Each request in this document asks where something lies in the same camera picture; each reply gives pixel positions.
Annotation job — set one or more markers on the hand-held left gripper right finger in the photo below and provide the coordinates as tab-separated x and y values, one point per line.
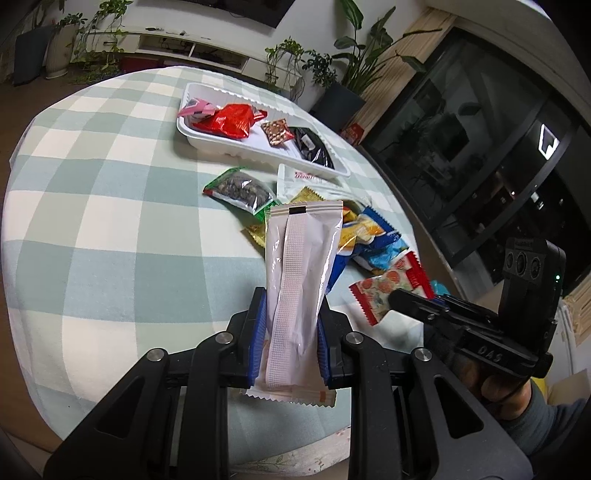
323	350

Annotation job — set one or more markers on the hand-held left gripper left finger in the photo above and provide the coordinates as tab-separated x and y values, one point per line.
257	341

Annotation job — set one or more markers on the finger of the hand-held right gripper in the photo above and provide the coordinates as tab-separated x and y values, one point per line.
415	302
471	311

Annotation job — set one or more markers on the red white fruit-print packet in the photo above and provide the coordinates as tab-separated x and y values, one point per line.
383	288

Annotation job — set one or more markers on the light blue snack packet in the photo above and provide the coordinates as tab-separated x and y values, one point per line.
385	256

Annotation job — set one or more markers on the long white pink packet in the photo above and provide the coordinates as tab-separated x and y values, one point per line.
295	277

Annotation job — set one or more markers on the dark blue chips packet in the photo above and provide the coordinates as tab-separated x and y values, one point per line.
369	228

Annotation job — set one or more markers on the gold snack packet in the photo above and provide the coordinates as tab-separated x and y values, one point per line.
256	233

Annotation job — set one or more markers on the green nut packet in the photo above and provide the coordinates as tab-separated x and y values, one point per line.
240	190

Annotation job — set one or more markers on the yellow orange snack packet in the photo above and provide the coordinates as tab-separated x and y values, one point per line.
304	196

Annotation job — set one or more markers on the white packet with red label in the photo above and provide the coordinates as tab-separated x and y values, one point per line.
300	180

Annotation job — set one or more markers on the black snack packet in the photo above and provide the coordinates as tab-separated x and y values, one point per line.
311	145

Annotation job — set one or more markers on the white plastic tray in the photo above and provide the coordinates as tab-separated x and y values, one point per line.
258	150

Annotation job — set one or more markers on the brown patterned snack packet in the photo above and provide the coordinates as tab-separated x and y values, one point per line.
277	131

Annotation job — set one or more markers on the red snack packet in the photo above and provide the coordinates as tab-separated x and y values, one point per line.
228	121

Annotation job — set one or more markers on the pink snack packet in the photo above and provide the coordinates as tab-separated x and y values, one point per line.
196	108

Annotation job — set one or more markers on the person's right forearm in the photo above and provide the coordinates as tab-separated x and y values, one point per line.
554	424

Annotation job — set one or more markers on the person's right hand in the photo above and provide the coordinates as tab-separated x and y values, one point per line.
494	387

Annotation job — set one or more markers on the teal plastic stool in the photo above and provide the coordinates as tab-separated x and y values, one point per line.
439	288

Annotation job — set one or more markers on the floral cloth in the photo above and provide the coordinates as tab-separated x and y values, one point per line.
300	457

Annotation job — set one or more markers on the glass sliding door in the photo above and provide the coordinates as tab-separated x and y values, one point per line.
485	161

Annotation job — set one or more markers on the red paper bag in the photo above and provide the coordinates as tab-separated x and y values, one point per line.
353	134

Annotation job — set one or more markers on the green white checked tablecloth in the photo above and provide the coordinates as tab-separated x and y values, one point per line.
115	230

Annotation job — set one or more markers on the large-leaf plant in square pot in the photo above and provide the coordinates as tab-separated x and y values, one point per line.
337	104

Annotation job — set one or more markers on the bushy plant in tall pot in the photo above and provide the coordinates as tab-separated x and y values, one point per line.
318	69

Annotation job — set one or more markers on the hanging pothos plant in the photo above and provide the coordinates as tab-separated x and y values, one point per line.
284	50

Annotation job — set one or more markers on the white television cabinet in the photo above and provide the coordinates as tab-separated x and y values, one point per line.
138	44

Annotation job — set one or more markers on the trailing vine plant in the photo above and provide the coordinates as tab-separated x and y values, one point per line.
99	60

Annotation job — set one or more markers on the small plant in white pot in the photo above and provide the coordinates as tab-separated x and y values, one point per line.
60	50

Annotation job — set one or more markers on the leafy tree in dark pot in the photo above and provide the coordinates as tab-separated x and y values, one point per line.
32	55

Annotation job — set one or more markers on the wall television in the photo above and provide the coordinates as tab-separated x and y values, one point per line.
258	11

